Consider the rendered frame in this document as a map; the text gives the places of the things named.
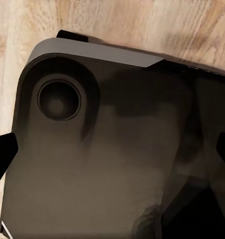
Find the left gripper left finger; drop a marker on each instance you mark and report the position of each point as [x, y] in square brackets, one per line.
[8, 150]

